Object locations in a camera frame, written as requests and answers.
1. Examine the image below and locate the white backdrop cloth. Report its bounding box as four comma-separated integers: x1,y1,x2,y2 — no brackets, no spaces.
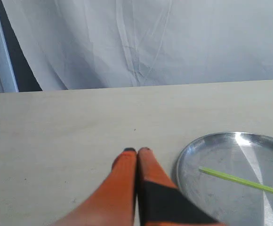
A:
0,0,273,92

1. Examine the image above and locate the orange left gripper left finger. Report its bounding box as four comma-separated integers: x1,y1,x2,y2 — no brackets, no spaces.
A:
52,148,137,226

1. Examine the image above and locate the green glow stick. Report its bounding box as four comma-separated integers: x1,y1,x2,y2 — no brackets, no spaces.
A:
199,167,273,194

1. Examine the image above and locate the round silver metal plate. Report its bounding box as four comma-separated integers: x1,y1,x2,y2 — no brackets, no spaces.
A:
176,132,273,226

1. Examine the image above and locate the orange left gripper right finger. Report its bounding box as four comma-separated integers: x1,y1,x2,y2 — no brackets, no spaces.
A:
137,147,223,226

